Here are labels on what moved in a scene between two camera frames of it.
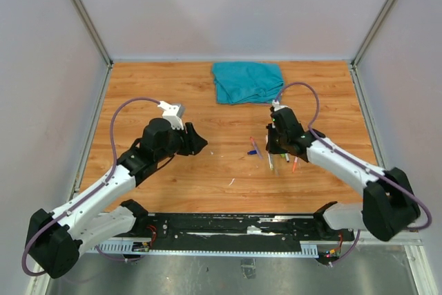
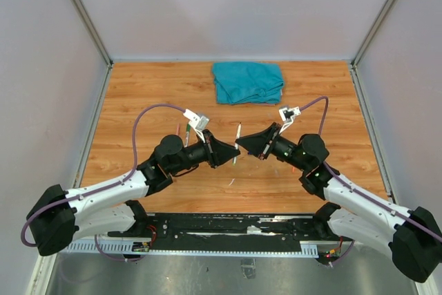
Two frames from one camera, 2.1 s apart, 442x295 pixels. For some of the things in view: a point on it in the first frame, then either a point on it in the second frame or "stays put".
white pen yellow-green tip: [271, 161] → [234, 159]
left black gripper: [193, 141] → [217, 151]
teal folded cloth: [242, 82] stays put
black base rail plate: [241, 231] stays put
